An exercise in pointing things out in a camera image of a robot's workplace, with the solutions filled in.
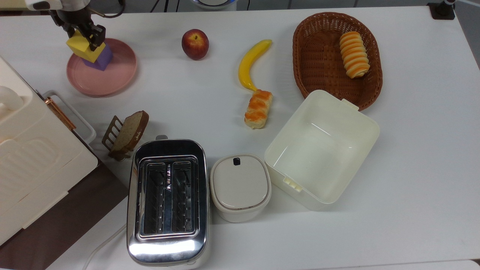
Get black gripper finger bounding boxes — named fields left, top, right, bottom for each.
left=86, top=24, right=107, bottom=52
left=61, top=22, right=80, bottom=39

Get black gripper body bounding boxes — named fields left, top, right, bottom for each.
left=48, top=7, right=95, bottom=31

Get yellow foam cube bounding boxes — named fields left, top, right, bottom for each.
left=66, top=30, right=107, bottom=64

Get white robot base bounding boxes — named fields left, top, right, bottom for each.
left=189, top=0, right=239, bottom=11

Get purple foam cube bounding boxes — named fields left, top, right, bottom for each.
left=82, top=43, right=114, bottom=72

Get pink round plate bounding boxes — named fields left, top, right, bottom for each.
left=66, top=38, right=138, bottom=98

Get red apple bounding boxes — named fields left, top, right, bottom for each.
left=181, top=29, right=210, bottom=61

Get brown toast slice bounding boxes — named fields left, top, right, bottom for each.
left=109, top=110, right=150, bottom=158

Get gold metal toast rack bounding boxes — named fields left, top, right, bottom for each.
left=101, top=115, right=136, bottom=162

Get yellow banana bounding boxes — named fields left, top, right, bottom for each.
left=238, top=39, right=273, bottom=92

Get orange glazed bread loaf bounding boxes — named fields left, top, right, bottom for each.
left=244, top=89, right=273, bottom=130

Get small cream lidded bin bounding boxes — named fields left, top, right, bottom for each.
left=209, top=153, right=272, bottom=224

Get cream and chrome toaster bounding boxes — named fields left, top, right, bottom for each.
left=126, top=135, right=210, bottom=269

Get brown wicker basket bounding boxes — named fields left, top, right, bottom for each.
left=292, top=12, right=384, bottom=112

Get cream open plastic box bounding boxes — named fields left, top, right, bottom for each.
left=264, top=89, right=381, bottom=212

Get striped orange bread roll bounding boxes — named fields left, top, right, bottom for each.
left=339, top=31, right=371, bottom=80

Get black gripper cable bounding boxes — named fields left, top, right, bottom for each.
left=89, top=0, right=126, bottom=19

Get cream cabinet with handles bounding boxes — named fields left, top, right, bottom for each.
left=0, top=56, right=99, bottom=246

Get white toaster power cable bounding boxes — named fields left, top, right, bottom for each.
left=82, top=223, right=128, bottom=270

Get black clamp mount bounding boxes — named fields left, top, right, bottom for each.
left=427, top=0, right=457, bottom=20

